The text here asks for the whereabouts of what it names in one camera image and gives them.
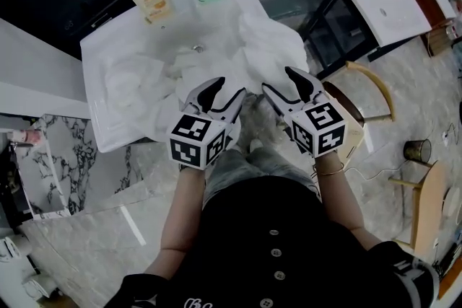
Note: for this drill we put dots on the pink bottle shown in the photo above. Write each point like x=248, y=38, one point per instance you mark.
x=27, y=136

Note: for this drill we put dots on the brown wooden cabinet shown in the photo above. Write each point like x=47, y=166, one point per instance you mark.
x=438, y=41

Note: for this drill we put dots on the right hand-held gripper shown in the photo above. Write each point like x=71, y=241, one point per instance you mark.
x=317, y=130

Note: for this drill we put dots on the white top dark frame table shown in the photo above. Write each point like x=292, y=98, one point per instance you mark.
x=382, y=3

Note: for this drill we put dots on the person's left forearm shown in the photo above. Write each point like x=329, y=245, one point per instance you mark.
x=180, y=213

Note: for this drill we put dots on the black mesh waste bin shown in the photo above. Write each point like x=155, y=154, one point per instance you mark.
x=418, y=151

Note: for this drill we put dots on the person's legs in grey jeans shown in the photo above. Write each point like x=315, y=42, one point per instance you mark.
x=245, y=169

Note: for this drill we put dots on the wooden chair brown seat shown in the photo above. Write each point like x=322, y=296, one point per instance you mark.
x=379, y=86

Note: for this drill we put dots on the white round disc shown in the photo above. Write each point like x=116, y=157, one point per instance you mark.
x=454, y=205

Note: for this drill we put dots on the light wooden table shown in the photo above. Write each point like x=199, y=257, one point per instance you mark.
x=429, y=198

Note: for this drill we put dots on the white ceramic sink basin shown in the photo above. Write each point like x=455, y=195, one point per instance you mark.
x=108, y=43

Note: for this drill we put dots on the marble pattern cabinet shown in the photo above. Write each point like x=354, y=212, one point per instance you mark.
x=47, y=169

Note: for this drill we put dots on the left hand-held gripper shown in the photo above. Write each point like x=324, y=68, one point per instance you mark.
x=191, y=151

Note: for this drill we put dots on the person's black buttoned shirt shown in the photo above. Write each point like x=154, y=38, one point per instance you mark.
x=274, y=227

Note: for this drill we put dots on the cream plastic basket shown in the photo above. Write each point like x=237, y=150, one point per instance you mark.
x=355, y=140

